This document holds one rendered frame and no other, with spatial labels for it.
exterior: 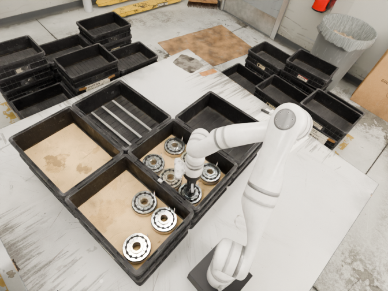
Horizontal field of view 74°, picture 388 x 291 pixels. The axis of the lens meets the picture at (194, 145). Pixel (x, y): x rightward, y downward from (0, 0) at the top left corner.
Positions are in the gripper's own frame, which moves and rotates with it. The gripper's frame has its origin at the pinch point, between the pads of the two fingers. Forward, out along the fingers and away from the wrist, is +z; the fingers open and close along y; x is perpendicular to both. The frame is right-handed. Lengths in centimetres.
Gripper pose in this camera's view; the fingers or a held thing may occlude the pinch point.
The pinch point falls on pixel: (189, 186)
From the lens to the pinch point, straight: 113.4
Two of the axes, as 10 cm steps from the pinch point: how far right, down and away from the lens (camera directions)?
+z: -1.1, 6.1, 7.9
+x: -9.9, -0.1, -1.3
